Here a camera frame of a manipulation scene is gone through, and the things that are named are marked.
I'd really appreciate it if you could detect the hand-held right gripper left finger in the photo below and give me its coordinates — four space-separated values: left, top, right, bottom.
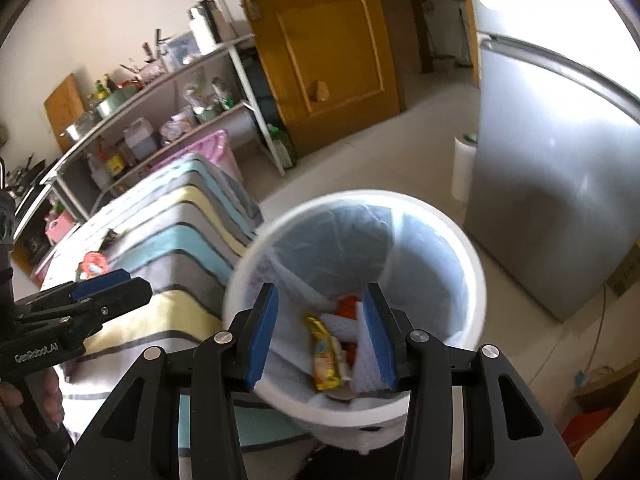
60 282 280 480

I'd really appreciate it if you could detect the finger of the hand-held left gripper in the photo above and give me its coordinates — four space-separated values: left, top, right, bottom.
15 276 153 342
15 268 132 318

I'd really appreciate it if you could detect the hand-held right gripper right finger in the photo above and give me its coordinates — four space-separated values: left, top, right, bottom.
362 282 583 480

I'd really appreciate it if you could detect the yellow snack packet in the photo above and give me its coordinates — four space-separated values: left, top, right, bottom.
304 310 346 393

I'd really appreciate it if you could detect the white lined trash bin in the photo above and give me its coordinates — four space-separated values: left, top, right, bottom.
220 189 488 453

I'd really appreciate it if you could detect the person's left hand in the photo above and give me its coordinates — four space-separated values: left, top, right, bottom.
0 367 66 426

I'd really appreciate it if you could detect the pink plastic basket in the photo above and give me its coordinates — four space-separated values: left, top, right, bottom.
44 209 76 243

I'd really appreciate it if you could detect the striped blanket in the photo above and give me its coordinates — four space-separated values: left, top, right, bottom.
40 152 311 461

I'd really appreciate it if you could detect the metal shelf rack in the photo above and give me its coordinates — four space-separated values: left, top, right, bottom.
47 32 288 221

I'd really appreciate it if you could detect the red capped sauce bottle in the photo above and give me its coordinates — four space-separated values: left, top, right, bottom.
102 140 128 177

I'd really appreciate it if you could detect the black wok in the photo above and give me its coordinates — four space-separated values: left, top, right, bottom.
5 157 48 191

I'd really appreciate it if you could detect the metal basin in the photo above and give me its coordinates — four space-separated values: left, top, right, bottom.
62 119 93 142

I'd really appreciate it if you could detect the pink storage bin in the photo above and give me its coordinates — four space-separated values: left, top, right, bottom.
150 129 245 186

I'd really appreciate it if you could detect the wooden cutting board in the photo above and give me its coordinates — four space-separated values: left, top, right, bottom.
44 74 87 153

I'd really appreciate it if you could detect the green pot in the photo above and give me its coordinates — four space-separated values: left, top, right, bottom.
95 85 138 120

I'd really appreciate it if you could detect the green plastic bottle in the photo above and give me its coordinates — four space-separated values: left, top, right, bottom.
267 124 297 170

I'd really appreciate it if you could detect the white paper roll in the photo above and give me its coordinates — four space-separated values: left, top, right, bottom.
450 132 481 202

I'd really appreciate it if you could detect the pink utensil holder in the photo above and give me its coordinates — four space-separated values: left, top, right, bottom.
142 57 168 83

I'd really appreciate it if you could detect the grocery plastic bag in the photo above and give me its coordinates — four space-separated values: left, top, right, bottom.
182 77 236 123

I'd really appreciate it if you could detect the silver refrigerator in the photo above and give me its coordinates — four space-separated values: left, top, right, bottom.
462 0 640 323

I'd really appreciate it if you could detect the clear plastic storage box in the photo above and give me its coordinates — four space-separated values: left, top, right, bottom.
160 32 201 71

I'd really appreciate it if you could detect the printed cardboard box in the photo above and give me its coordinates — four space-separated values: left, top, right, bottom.
605 242 640 301

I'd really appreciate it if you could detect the white thermos jug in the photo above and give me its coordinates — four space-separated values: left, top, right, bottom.
189 6 217 56

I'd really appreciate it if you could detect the wooden door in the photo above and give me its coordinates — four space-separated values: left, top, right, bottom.
225 0 406 158

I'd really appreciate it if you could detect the green cable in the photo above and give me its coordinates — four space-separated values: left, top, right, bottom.
575 280 608 386

